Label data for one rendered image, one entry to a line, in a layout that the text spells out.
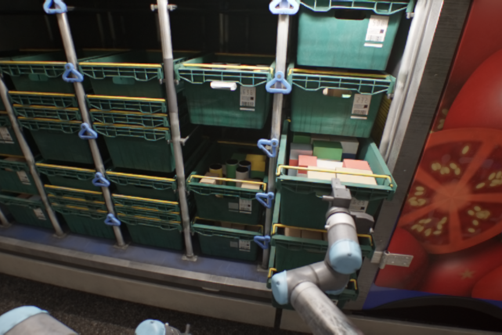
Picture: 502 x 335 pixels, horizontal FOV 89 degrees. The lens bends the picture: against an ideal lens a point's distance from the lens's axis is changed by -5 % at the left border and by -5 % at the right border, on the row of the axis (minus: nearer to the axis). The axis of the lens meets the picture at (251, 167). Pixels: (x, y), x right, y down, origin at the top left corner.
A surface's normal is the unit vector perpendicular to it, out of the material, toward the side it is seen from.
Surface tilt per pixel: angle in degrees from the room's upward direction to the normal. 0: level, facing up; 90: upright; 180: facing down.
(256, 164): 90
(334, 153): 92
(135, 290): 90
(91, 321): 0
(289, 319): 90
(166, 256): 0
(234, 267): 0
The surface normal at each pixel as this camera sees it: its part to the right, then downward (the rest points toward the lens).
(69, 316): 0.03, -0.88
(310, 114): -0.17, 0.58
